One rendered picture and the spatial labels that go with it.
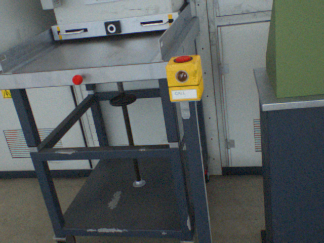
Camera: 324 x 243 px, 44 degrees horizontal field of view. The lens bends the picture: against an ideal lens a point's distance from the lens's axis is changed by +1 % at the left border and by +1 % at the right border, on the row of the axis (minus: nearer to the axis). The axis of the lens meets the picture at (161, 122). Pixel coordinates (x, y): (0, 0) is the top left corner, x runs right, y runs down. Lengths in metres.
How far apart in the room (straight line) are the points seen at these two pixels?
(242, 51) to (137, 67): 0.74
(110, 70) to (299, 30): 0.58
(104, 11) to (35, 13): 0.38
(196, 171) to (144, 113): 0.99
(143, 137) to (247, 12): 0.84
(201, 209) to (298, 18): 0.59
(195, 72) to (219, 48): 0.91
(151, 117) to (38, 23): 0.71
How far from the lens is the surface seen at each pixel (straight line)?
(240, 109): 1.99
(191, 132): 1.09
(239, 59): 1.91
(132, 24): 1.65
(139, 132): 2.15
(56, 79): 1.39
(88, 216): 1.77
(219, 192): 2.07
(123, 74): 1.29
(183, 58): 1.02
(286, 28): 1.08
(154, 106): 2.06
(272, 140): 1.16
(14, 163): 2.56
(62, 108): 2.22
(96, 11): 1.70
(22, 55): 1.58
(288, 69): 1.11
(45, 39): 1.74
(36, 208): 2.27
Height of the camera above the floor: 1.18
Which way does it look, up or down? 24 degrees down
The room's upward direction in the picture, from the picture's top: 9 degrees counter-clockwise
